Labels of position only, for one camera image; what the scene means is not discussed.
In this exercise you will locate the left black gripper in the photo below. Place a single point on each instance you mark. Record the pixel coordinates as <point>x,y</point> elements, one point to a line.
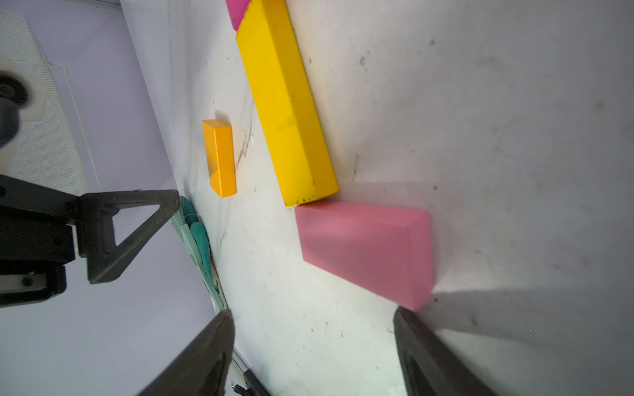
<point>32,247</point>

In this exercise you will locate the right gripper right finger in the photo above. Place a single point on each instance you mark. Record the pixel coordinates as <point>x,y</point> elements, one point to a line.
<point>429,367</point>

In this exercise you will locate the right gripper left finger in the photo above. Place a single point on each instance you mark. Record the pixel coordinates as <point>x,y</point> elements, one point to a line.
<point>202,367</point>

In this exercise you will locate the pink block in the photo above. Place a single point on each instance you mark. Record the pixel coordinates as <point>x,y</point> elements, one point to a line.
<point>386,250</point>

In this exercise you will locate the orange block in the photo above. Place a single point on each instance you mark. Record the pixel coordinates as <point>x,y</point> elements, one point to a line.
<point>219,148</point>

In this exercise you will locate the yellow block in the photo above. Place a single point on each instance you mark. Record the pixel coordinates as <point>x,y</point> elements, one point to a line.
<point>285,104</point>

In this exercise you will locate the magenta block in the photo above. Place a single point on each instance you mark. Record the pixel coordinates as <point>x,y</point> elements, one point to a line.
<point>237,9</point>

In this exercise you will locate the green dustpan brush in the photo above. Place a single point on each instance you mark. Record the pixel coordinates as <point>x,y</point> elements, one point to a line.
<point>192,232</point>

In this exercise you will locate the upper white mesh shelf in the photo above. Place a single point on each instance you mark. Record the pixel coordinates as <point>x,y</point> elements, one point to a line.
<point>47,152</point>

